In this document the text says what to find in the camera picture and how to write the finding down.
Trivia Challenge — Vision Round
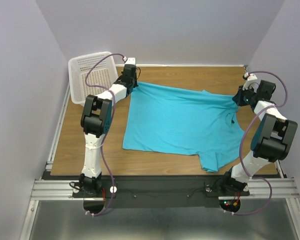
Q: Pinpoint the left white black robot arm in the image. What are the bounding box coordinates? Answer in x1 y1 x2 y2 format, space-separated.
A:
73 63 138 195

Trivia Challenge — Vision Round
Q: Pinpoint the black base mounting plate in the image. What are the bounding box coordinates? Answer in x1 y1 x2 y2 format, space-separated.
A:
70 175 250 209

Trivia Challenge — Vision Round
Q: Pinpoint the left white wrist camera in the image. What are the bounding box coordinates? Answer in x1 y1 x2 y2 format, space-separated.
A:
122 56 136 65

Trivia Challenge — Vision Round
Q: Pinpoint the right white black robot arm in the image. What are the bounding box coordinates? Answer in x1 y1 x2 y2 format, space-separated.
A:
220 80 298 194

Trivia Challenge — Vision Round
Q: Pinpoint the turquoise t shirt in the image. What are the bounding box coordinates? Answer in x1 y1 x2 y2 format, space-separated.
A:
122 82 244 173

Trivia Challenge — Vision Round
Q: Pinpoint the white plastic perforated basket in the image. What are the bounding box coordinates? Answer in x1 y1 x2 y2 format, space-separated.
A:
68 51 118 106

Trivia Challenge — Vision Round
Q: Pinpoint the aluminium frame rail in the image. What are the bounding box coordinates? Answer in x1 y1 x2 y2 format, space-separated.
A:
19 83 73 240

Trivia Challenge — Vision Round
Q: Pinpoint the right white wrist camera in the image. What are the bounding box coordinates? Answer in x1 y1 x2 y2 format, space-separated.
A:
242 72 258 91

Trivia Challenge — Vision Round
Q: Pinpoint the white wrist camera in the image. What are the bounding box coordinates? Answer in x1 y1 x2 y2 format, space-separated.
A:
122 56 136 65
242 72 258 91

